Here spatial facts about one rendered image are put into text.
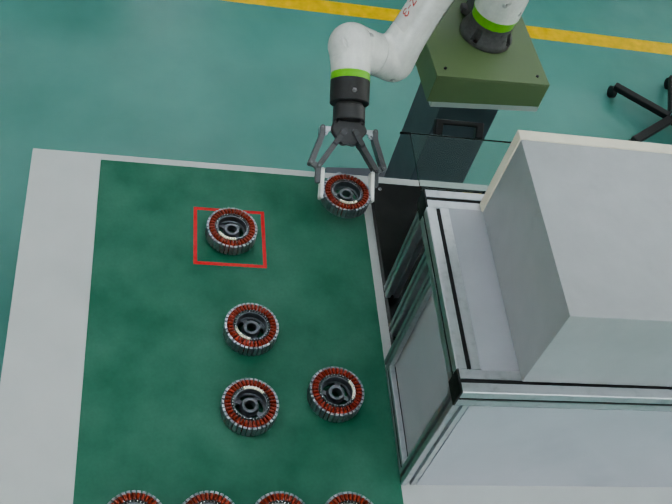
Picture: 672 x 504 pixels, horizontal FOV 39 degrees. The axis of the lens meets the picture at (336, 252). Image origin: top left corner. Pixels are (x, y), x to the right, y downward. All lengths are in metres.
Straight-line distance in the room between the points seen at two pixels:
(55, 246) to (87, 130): 1.30
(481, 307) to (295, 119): 1.92
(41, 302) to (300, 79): 1.90
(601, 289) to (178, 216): 1.00
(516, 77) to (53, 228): 1.27
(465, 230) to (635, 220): 0.32
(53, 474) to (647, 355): 1.05
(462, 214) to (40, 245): 0.88
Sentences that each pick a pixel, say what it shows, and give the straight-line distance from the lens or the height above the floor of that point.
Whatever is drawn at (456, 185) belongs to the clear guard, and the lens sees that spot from 1.95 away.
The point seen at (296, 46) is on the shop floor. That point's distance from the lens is 3.81.
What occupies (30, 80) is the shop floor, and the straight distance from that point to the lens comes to 3.52.
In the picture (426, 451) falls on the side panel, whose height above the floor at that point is 0.90.
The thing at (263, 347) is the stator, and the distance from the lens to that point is 1.95.
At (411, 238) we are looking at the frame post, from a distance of 1.94.
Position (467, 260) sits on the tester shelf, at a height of 1.11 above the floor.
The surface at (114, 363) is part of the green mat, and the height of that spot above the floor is 0.75.
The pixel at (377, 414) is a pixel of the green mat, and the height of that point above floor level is 0.75.
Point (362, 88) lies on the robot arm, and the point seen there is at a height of 0.97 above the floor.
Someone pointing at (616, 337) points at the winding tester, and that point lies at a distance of 1.59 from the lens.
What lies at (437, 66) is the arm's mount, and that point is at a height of 0.84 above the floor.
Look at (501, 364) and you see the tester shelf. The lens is 1.66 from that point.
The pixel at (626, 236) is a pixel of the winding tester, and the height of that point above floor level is 1.32.
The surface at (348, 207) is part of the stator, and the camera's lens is 2.15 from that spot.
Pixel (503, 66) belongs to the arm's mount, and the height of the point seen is 0.83.
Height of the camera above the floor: 2.42
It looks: 50 degrees down
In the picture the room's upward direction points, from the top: 20 degrees clockwise
